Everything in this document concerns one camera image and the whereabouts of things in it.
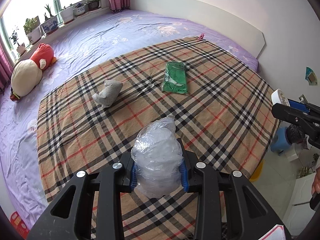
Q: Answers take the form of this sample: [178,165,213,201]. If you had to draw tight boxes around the dark round plant pot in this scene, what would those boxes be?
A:
[86,0,100,11]

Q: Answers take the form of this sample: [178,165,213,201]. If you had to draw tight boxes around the small plant white pot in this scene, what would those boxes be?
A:
[10,28,26,56]

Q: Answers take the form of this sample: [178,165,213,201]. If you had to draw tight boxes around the blue white porcelain plant pot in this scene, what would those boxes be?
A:
[41,4,59,35]

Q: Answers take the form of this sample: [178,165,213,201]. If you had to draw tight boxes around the blue plastic stool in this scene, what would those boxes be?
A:
[270,127,292,156]

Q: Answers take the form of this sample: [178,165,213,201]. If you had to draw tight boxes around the person's right hand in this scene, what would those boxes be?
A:
[311,167,320,195]

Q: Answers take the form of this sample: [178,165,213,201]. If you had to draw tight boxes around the red round paper fan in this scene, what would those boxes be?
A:
[10,211,29,239]

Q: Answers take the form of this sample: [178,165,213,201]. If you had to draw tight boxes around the white bed headboard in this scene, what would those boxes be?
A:
[130,0,266,58]

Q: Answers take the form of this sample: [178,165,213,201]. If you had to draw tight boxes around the plaid tan table cloth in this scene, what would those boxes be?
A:
[36,36,281,240]

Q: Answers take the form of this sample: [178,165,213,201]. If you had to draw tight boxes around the pink clothes peg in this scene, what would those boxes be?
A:
[197,33,204,41]

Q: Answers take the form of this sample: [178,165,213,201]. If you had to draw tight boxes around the bushy plant white pot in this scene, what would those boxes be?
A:
[23,16,42,45]

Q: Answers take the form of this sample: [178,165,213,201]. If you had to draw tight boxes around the teal fan wall sticker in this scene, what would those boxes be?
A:
[305,67,318,86]

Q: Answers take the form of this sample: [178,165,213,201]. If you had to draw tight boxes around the small blue patterned pot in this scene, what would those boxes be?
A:
[73,2,87,17]

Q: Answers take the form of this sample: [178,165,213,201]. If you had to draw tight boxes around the clear plastic bag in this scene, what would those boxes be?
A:
[131,116,184,199]

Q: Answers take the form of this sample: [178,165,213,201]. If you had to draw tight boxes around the green plastic packet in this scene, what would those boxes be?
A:
[162,61,188,94]

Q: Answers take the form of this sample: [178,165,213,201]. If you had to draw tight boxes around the left pink curtain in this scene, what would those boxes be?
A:
[0,46,13,94]

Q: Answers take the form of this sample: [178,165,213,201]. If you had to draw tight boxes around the small green floor plant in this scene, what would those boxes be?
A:
[297,153,319,179]

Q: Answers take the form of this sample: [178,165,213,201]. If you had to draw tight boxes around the white tape roll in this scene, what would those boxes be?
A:
[271,89,290,106]

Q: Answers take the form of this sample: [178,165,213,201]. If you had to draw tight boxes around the large dark floor plant pot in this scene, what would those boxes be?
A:
[286,124,305,144]

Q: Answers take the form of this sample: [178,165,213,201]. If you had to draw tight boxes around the white tall plant pot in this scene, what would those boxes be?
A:
[59,5,74,24]

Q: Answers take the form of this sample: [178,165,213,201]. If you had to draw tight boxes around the grey dotted sock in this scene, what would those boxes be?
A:
[92,80,123,108]

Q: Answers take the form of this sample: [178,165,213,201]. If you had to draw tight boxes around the purple floral bed sheet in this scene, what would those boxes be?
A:
[1,10,258,228]

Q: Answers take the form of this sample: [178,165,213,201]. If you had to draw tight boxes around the red cream plush toy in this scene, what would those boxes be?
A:
[10,43,57,101]

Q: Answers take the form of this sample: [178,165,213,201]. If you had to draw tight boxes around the yellow trash bin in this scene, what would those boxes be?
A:
[249,159,264,183]

